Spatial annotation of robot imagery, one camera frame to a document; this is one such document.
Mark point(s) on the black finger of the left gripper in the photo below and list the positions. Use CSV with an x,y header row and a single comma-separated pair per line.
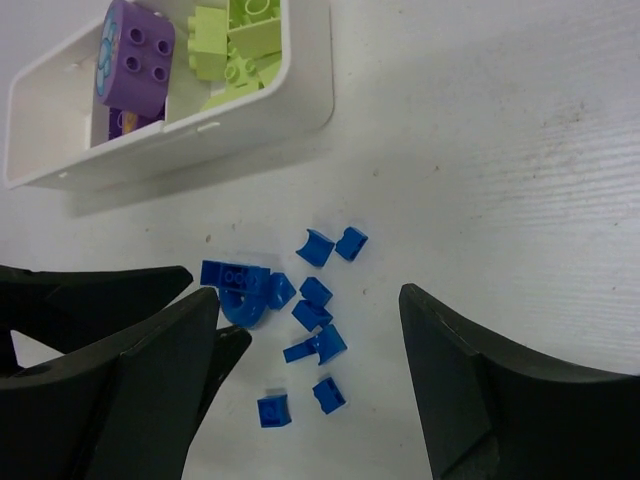
x,y
69,310

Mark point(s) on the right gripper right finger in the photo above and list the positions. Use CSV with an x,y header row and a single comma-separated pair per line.
x,y
491,408

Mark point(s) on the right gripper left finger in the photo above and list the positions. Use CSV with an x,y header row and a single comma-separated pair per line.
x,y
124,407

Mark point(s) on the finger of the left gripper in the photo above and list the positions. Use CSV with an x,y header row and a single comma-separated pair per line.
x,y
230,344

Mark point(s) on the purple round flower lego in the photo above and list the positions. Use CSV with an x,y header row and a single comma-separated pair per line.
x,y
134,59

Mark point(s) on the small light green lego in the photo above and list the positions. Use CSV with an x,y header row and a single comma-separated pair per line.
x,y
207,43

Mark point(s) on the purple butterfly lego brick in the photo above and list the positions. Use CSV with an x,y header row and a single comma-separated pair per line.
x,y
123,122

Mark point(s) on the light green lego brick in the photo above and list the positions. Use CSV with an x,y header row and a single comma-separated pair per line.
x,y
254,27

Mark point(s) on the blue lego arch cluster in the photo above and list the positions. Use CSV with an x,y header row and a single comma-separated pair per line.
x,y
246,292

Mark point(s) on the small blue lego piece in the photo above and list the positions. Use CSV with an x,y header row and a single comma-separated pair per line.
x,y
328,395
311,316
273,411
351,243
317,249
315,292
327,344

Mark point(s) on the white three-compartment tray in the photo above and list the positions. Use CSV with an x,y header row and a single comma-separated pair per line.
x,y
57,132

